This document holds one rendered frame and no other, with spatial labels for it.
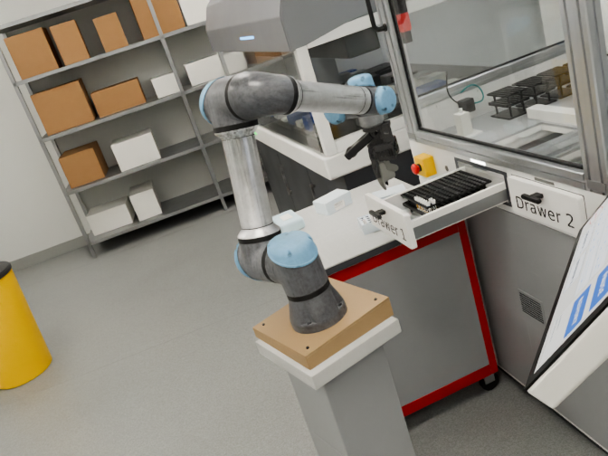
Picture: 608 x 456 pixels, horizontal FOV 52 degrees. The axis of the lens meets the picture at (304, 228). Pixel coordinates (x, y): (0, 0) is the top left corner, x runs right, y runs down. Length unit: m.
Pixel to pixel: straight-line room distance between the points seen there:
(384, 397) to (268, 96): 0.83
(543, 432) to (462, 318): 0.45
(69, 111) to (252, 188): 4.01
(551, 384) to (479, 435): 1.42
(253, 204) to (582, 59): 0.83
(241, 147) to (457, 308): 1.06
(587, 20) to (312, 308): 0.88
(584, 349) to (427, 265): 1.28
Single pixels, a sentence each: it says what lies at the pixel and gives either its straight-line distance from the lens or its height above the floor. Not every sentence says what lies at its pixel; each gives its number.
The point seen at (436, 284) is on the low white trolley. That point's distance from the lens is 2.20.
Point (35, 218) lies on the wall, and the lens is 6.19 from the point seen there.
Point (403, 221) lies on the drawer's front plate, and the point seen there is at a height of 0.91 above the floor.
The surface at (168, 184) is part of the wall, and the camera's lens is 6.03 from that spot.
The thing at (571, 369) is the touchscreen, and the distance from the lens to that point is 0.95.
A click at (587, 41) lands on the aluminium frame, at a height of 1.30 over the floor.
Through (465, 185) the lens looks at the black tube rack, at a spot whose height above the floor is 0.90.
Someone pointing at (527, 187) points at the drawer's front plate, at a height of 0.91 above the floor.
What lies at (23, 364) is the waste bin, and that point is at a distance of 4.00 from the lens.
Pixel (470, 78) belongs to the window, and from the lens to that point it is 1.94.
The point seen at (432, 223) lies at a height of 0.87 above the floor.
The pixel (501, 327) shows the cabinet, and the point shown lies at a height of 0.29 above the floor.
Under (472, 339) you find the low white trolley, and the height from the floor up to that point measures 0.27.
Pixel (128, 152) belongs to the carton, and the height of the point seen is 0.76.
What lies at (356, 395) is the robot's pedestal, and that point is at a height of 0.61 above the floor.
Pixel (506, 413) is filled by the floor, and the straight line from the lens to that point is 2.45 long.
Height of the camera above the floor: 1.58
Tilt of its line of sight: 20 degrees down
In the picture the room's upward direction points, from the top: 18 degrees counter-clockwise
